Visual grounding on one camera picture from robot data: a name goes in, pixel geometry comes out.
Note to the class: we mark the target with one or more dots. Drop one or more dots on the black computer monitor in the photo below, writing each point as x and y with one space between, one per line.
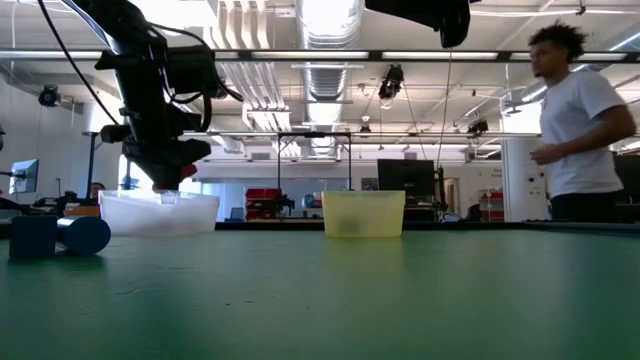
405 177

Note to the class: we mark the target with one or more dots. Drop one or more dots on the black hanging camera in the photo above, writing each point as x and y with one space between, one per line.
391 82

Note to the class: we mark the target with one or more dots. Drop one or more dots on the clear plastic bin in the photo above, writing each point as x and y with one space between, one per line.
160 215

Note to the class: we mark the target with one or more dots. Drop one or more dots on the black ceiling camera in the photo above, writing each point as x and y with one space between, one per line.
49 96

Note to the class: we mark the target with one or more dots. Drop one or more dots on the orange box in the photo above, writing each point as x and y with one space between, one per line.
82 211

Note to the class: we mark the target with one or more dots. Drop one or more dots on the silver ventilation duct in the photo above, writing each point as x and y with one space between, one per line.
327 80

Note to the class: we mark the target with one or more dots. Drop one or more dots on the person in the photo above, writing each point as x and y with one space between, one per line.
580 130
96 190

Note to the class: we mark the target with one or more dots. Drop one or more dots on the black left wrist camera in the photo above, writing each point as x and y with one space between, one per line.
192 70

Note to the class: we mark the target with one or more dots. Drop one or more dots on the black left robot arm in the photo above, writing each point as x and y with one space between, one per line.
125 25

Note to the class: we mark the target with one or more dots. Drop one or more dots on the blue rectangular block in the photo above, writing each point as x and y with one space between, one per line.
32 237

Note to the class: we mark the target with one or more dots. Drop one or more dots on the yellow plastic bin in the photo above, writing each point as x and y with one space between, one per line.
362 215

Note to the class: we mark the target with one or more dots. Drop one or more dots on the green table mat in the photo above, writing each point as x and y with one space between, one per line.
320 300

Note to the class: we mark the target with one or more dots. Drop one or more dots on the red bin shelf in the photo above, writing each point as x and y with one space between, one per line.
262 202
492 205

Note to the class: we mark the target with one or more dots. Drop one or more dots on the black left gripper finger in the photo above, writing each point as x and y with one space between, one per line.
160 160

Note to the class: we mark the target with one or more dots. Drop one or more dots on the red rectangular block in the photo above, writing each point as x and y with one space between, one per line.
189 172

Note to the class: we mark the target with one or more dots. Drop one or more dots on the white pillar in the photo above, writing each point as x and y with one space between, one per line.
520 175

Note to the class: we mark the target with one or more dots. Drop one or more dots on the distant black rig frame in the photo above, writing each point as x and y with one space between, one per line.
315 134

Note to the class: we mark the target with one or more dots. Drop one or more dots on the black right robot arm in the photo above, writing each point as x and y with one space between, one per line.
420 12

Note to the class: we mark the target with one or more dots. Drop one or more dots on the blue cylinder block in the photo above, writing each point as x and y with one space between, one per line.
87 235

